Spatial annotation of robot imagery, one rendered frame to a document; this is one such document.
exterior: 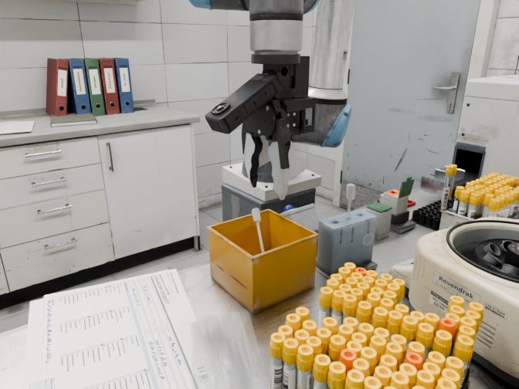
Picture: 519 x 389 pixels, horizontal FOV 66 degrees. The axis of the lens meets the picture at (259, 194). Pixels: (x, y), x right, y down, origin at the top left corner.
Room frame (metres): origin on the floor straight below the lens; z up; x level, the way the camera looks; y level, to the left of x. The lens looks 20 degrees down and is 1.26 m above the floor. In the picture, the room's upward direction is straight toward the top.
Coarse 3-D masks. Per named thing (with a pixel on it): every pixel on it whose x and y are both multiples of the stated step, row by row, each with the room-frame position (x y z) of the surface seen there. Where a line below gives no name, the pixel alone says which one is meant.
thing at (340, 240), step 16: (320, 224) 0.64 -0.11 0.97; (336, 224) 0.62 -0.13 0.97; (352, 224) 0.63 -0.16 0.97; (368, 224) 0.65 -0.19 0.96; (320, 240) 0.63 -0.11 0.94; (336, 240) 0.61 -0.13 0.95; (352, 240) 0.63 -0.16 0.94; (368, 240) 0.65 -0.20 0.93; (320, 256) 0.63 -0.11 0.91; (336, 256) 0.61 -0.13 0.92; (352, 256) 0.63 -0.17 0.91; (368, 256) 0.65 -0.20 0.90; (336, 272) 0.61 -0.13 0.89
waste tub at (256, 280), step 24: (264, 216) 0.68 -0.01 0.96; (216, 240) 0.59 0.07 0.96; (240, 240) 0.65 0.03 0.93; (264, 240) 0.68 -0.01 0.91; (288, 240) 0.64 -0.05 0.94; (312, 240) 0.58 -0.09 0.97; (216, 264) 0.59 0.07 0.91; (240, 264) 0.54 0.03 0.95; (264, 264) 0.52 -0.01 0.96; (288, 264) 0.55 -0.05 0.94; (312, 264) 0.58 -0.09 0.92; (240, 288) 0.54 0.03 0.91; (264, 288) 0.52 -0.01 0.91; (288, 288) 0.55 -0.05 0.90
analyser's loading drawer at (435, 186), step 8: (424, 176) 1.01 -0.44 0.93; (440, 176) 1.03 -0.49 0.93; (456, 176) 1.04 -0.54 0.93; (464, 176) 1.08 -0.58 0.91; (472, 176) 1.08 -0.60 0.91; (424, 184) 1.01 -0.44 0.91; (432, 184) 0.99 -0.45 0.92; (440, 184) 0.97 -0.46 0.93; (456, 184) 1.00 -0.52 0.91; (464, 184) 1.04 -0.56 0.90; (432, 192) 0.99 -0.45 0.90; (440, 192) 0.97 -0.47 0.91
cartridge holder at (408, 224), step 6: (396, 216) 0.81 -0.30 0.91; (402, 216) 0.82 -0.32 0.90; (408, 216) 0.83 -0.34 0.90; (396, 222) 0.81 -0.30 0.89; (402, 222) 0.82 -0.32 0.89; (408, 222) 0.82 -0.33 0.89; (414, 222) 0.82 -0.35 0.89; (390, 228) 0.81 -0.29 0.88; (396, 228) 0.80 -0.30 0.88; (402, 228) 0.79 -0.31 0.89; (408, 228) 0.81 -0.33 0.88
